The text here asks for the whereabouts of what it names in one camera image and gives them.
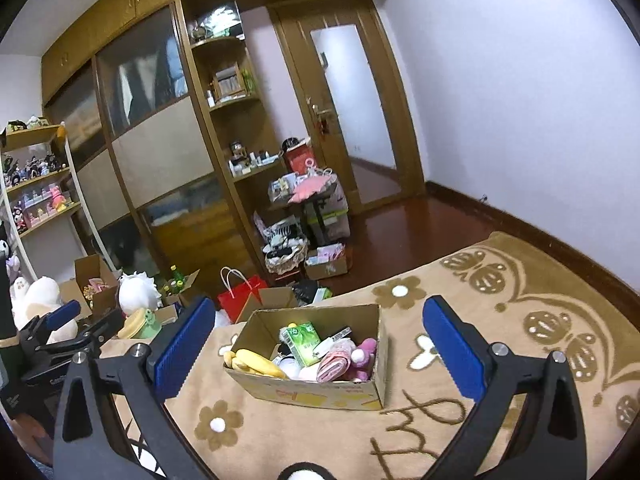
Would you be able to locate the striped black white cloth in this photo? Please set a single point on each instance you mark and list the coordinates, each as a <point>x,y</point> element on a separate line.
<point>282,232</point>

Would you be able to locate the wooden wardrobe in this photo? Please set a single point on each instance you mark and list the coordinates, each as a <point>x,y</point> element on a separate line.
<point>150,135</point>

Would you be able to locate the wooden corner shelf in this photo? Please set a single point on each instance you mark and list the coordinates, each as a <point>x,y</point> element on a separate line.
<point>220,125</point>

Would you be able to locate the translucent storage bin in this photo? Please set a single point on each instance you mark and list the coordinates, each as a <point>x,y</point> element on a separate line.
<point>335,220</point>

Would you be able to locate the pink cloth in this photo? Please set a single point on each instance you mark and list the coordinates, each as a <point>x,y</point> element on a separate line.
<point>310,187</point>

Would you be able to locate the white shelf with figurines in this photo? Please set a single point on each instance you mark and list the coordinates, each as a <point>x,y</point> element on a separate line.
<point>35,175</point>

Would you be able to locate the red paper bag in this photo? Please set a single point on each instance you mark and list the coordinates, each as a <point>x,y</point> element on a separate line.
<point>240,297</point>

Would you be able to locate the beige floral blanket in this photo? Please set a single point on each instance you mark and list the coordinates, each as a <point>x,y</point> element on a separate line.
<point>400,440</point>

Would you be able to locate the cardboard box with pink packets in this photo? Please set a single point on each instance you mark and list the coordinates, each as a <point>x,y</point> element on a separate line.
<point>327,262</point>

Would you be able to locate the green tissue box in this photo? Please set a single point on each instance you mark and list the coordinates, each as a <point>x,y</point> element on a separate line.
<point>322,296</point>

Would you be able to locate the black and white plush toy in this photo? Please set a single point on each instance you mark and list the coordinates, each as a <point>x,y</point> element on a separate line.
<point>310,472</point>

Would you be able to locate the green frog plush toy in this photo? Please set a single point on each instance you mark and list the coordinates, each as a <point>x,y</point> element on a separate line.
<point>142,325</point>

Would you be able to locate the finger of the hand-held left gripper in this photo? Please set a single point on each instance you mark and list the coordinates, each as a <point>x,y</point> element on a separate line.
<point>100,330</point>
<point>62,312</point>

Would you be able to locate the yellow plush toy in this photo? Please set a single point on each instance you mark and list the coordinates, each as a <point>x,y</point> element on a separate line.
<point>252,362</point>

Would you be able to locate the cardboard box with green bottles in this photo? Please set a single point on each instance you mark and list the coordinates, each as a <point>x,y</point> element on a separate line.
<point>185,287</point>

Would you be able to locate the clear desk organizer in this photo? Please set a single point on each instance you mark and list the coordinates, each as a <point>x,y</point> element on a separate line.
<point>282,187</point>

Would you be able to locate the small wooden table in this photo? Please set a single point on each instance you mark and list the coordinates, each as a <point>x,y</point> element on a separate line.
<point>315,215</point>

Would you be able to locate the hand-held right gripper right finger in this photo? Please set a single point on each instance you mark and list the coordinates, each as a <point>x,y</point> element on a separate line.
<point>455,350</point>

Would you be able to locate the magenta plush toy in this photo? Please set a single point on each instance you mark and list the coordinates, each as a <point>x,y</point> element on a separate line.
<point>365,357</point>

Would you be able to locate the white spiky plush toy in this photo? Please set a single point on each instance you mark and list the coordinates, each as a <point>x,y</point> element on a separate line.
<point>137,292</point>

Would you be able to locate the wicker basket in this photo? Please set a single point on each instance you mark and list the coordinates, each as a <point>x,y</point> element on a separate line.
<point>285,260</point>

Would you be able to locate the green glass bottle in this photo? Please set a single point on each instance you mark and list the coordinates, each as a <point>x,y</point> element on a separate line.
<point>176,276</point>

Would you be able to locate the wooden door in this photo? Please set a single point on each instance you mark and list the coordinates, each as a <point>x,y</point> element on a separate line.
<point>300,85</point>

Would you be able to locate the large cream plush toy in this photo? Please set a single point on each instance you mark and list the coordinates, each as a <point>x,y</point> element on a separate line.
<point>42,300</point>

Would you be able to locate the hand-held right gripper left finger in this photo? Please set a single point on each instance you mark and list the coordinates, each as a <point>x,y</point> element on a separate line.
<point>182,350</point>

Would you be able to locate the small cardboard box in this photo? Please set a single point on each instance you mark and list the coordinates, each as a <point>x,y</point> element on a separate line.
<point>92,280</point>

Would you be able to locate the red gift box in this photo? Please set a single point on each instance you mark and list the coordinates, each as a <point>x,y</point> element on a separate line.
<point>300,157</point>

